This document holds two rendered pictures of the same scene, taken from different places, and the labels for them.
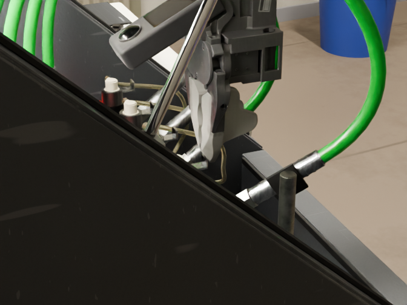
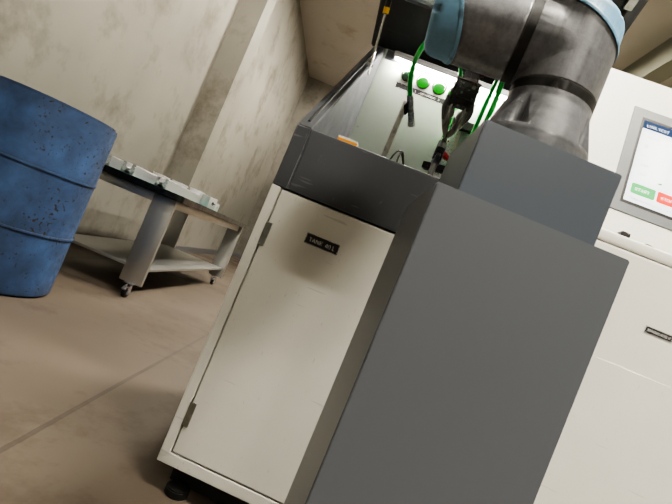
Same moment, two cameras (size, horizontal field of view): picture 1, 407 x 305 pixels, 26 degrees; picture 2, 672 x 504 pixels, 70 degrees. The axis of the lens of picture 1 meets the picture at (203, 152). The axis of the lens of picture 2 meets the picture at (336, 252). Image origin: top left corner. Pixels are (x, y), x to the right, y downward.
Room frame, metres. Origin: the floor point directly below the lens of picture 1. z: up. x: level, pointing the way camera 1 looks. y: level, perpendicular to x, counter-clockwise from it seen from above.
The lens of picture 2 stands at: (1.35, -1.28, 0.67)
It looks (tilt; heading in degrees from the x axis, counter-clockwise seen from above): 1 degrees up; 118
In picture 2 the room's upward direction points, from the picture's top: 23 degrees clockwise
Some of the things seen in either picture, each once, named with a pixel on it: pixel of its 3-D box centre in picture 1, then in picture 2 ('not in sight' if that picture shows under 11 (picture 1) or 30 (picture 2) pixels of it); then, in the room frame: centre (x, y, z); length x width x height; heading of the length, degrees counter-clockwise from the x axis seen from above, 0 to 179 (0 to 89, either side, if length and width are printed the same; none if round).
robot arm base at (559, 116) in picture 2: not in sight; (538, 129); (1.21, -0.60, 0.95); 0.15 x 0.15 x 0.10
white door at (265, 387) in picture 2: not in sight; (349, 372); (0.94, -0.21, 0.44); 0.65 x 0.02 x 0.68; 22
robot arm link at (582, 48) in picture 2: not in sight; (564, 52); (1.20, -0.60, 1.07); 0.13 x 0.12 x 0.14; 19
